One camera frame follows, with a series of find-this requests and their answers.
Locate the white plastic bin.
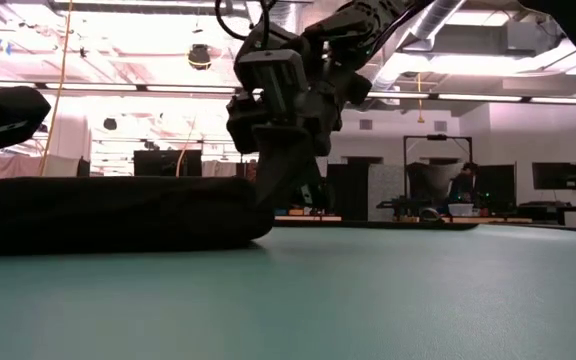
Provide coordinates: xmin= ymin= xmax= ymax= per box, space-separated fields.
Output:
xmin=447 ymin=202 xmax=475 ymax=217

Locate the black dome camera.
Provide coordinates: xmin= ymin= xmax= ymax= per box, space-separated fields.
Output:
xmin=187 ymin=43 xmax=213 ymax=71

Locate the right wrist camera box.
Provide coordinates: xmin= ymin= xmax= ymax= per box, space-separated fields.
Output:
xmin=236 ymin=48 xmax=310 ymax=119

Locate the long ceiling light bar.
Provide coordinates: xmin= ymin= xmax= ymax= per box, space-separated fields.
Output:
xmin=367 ymin=91 xmax=576 ymax=106
xmin=0 ymin=79 xmax=242 ymax=96

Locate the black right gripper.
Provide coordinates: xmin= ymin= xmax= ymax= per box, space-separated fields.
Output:
xmin=226 ymin=34 xmax=373 ymax=209

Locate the green table mat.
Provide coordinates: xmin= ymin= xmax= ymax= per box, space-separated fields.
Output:
xmin=0 ymin=222 xmax=576 ymax=360

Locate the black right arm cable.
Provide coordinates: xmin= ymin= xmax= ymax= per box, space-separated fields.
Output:
xmin=214 ymin=0 xmax=274 ymax=51

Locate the black monitor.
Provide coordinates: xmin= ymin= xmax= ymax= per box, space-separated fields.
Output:
xmin=133 ymin=148 xmax=203 ymax=177
xmin=531 ymin=161 xmax=576 ymax=191
xmin=475 ymin=164 xmax=517 ymax=201

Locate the grey partition panel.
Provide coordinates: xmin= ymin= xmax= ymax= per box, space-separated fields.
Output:
xmin=367 ymin=163 xmax=409 ymax=221

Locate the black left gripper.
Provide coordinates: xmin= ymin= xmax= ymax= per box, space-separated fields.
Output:
xmin=0 ymin=85 xmax=52 ymax=182

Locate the pink curtain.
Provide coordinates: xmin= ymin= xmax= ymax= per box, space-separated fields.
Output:
xmin=0 ymin=153 xmax=82 ymax=181

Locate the black metal stand frame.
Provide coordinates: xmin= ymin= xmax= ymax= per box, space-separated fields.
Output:
xmin=402 ymin=133 xmax=474 ymax=201

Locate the black partition panel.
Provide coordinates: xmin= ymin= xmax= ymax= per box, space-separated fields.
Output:
xmin=326 ymin=163 xmax=369 ymax=221

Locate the yellow cable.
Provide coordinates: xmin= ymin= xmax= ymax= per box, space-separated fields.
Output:
xmin=37 ymin=0 xmax=74 ymax=177

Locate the person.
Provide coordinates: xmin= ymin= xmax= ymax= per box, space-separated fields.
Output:
xmin=447 ymin=162 xmax=480 ymax=204

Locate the black towel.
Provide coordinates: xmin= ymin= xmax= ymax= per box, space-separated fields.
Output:
xmin=0 ymin=174 xmax=276 ymax=258

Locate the silver spiral duct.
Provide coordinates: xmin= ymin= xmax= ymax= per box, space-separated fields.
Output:
xmin=367 ymin=0 xmax=469 ymax=91

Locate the grey ceiling air unit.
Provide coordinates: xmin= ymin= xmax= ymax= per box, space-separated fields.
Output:
xmin=432 ymin=22 xmax=539 ymax=55

